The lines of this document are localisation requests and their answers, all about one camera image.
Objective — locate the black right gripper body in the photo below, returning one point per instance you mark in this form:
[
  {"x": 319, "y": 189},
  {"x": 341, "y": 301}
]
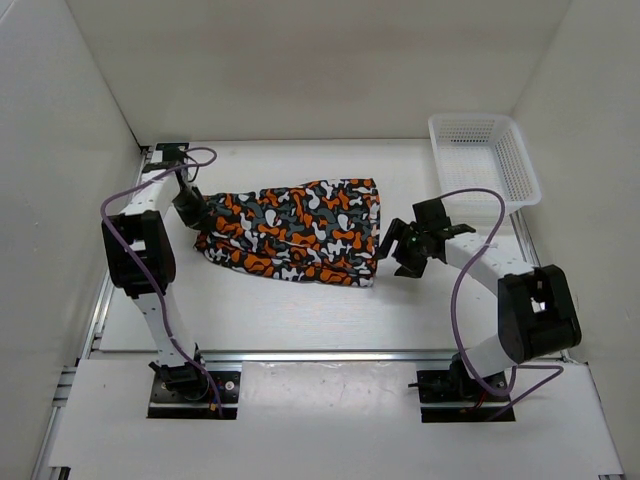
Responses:
[{"x": 412, "y": 244}]

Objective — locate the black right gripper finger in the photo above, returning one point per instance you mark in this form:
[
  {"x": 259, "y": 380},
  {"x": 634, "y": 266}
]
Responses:
[
  {"x": 393, "y": 234},
  {"x": 411, "y": 268}
]

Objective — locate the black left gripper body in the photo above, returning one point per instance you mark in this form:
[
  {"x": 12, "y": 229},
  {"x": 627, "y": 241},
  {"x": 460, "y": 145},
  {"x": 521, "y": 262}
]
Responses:
[{"x": 192, "y": 207}]

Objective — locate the orange black camouflage shorts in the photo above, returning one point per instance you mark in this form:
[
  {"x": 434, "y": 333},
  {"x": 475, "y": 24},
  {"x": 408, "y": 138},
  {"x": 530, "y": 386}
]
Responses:
[{"x": 323, "y": 231}]

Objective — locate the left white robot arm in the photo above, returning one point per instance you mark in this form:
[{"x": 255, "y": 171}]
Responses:
[{"x": 141, "y": 261}]

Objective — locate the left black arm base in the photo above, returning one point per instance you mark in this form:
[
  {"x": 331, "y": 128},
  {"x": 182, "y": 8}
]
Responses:
[{"x": 185, "y": 393}]

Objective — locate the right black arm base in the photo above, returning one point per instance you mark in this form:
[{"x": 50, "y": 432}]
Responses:
[{"x": 450, "y": 396}]

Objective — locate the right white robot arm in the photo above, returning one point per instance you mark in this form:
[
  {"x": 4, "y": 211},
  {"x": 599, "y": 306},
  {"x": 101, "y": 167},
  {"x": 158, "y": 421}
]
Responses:
[{"x": 475, "y": 256}]

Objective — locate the white plastic mesh basket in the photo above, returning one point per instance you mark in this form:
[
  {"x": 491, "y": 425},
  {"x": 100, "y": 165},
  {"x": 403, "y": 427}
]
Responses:
[{"x": 473, "y": 151}]

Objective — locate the front aluminium rail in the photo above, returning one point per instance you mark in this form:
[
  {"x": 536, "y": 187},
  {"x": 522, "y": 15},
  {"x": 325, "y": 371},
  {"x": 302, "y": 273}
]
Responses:
[{"x": 288, "y": 356}]

